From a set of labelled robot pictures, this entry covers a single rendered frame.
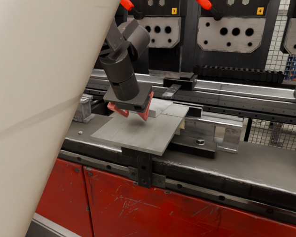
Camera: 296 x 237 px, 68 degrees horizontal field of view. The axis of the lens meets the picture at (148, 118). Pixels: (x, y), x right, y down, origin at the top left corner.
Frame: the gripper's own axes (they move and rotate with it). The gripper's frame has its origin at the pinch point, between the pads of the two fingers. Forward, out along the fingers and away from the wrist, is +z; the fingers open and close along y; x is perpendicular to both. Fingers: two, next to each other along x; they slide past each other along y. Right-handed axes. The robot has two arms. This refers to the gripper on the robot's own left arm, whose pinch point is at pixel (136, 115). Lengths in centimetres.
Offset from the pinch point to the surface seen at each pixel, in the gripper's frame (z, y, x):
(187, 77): 16.7, -5.1, -32.9
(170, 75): 2.3, -3.9, -18.5
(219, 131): 183, -15, -120
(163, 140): -1.1, -9.5, 6.2
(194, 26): 17, 0, -68
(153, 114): 3.2, -3.2, -3.3
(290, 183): 15.9, -39.7, 1.7
